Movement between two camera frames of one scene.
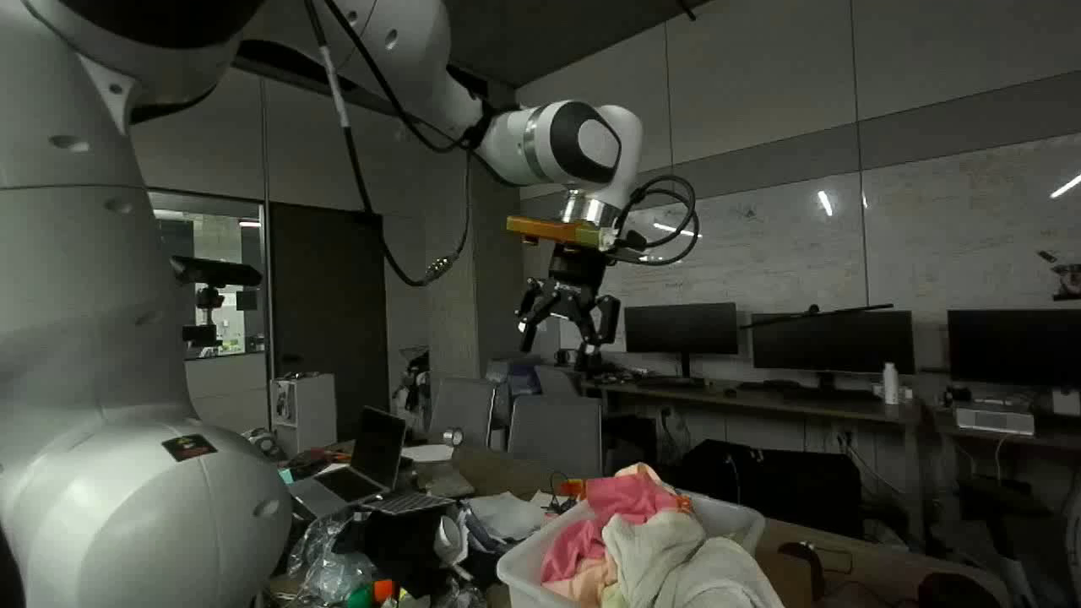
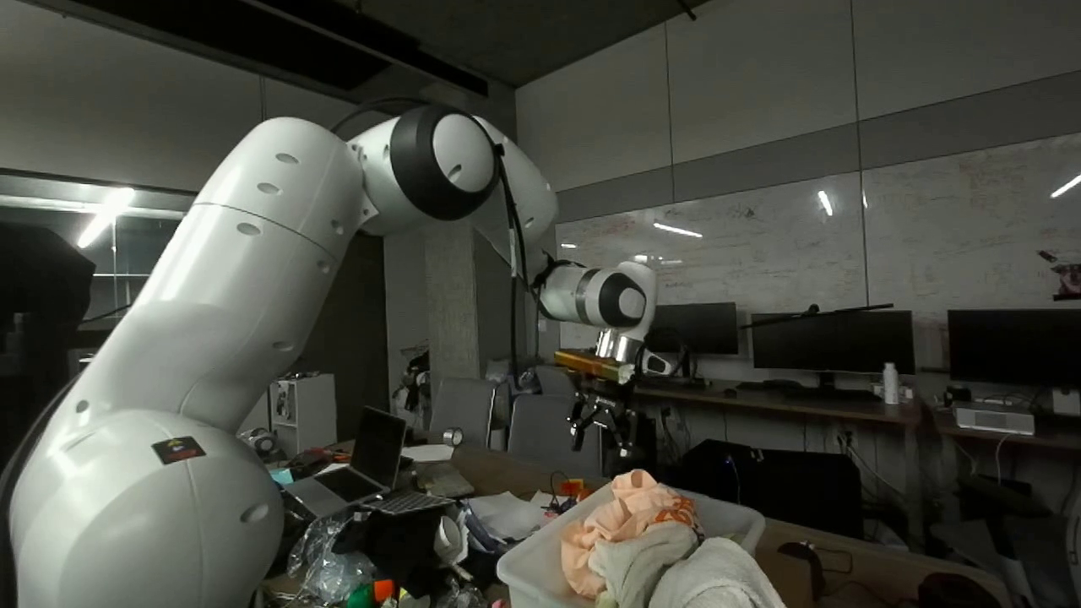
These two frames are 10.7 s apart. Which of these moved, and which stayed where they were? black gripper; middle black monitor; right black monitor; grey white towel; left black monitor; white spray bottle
Moved: black gripper; grey white towel
Stayed: white spray bottle; right black monitor; left black monitor; middle black monitor
